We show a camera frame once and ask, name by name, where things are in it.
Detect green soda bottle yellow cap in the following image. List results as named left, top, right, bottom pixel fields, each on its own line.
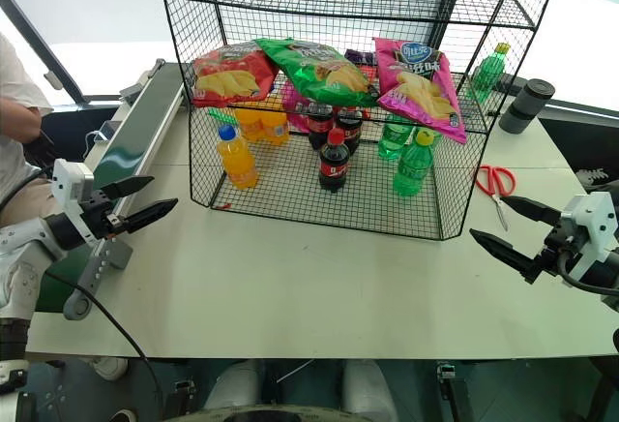
left=471, top=43, right=513, bottom=104
left=377, top=114, right=417, bottom=162
left=392, top=129, right=435, bottom=198

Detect grey and black cylinder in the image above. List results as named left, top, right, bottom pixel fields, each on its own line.
left=498, top=77, right=556, bottom=136

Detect small phone with white cable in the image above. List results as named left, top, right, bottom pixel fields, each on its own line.
left=84, top=120, right=122, bottom=160

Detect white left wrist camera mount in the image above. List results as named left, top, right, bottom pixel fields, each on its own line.
left=51, top=158, right=97, bottom=240

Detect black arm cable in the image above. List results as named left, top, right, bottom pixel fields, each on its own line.
left=0, top=167, right=55, bottom=215
left=554, top=251, right=619, bottom=297

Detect grey plastic bracket with holes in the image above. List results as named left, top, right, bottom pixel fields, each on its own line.
left=62, top=237, right=134, bottom=321

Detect green potato chip bag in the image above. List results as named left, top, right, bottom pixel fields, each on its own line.
left=254, top=37, right=383, bottom=108

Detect long black floor cable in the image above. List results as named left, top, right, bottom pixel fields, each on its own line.
left=45, top=270, right=164, bottom=422

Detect black patterned object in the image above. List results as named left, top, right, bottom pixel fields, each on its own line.
left=573, top=167, right=611, bottom=196

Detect cola bottle red cap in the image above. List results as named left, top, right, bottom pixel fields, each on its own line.
left=317, top=128, right=350, bottom=195
left=307, top=102, right=335, bottom=151
left=334, top=105, right=364, bottom=156

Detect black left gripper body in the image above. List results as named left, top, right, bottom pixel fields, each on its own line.
left=79, top=190, right=128, bottom=239

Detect dark diagonal metal bar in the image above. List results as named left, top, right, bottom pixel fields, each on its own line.
left=0, top=0, right=91, bottom=106

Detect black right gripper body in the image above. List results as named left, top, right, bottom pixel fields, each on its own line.
left=524, top=213, right=589, bottom=284

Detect green conveyor belt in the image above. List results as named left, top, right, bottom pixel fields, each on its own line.
left=33, top=57, right=191, bottom=321

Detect red potato chip bag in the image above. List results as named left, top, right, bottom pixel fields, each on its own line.
left=192, top=40, right=280, bottom=108

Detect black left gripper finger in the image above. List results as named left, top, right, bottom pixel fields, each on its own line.
left=103, top=175, right=156, bottom=199
left=115, top=197, right=179, bottom=234

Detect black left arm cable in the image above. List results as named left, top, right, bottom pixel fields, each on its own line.
left=0, top=167, right=55, bottom=215

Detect person in white shirt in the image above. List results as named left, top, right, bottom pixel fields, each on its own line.
left=0, top=32, right=64, bottom=229

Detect magenta snack bag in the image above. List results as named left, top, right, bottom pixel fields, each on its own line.
left=280, top=80, right=315, bottom=134

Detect white rounded leg shape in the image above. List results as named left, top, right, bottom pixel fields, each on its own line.
left=341, top=358, right=398, bottom=422
left=205, top=358, right=260, bottom=416

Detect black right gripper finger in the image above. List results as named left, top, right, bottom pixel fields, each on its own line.
left=469, top=227, right=538, bottom=278
left=500, top=195, right=562, bottom=227

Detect orange soda bottle blue cap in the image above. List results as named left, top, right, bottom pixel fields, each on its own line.
left=216, top=124, right=259, bottom=192

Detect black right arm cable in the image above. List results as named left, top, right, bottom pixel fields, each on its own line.
left=554, top=251, right=619, bottom=297

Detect purple snack packet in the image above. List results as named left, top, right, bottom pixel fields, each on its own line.
left=343, top=47, right=378, bottom=68

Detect white shoe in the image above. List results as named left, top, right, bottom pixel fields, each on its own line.
left=90, top=356, right=130, bottom=382

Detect black wire mesh rack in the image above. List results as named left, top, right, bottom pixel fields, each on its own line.
left=155, top=0, right=561, bottom=242

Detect pink potato chip bag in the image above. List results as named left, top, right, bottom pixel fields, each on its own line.
left=372, top=37, right=468, bottom=145

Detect red handled scissors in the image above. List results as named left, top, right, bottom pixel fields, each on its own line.
left=474, top=164, right=517, bottom=232

